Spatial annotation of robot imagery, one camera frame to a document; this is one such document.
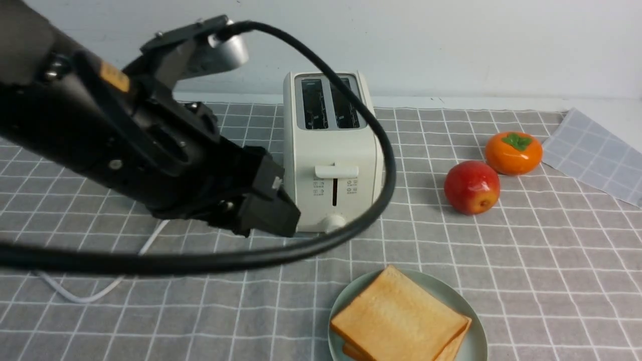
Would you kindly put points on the grey checked tablecloth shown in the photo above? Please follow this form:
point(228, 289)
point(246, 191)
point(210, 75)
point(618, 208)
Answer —
point(553, 270)

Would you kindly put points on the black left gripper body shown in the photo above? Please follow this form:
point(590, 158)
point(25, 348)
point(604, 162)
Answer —
point(221, 183)

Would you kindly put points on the red apple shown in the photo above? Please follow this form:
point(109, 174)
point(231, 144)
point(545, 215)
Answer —
point(472, 187)

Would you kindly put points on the white two-slot toaster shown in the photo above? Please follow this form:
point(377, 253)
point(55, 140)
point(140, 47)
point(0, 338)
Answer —
point(333, 162)

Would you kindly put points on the orange persimmon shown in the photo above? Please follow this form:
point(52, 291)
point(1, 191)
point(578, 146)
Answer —
point(513, 153)

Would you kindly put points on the toast slice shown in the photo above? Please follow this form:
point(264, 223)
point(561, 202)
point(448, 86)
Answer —
point(393, 318)

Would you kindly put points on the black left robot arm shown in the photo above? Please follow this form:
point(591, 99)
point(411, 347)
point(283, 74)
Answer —
point(123, 128)

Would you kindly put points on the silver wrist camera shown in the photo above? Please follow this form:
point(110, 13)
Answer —
point(199, 49)

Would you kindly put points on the light green plate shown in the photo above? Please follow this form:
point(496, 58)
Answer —
point(474, 345)

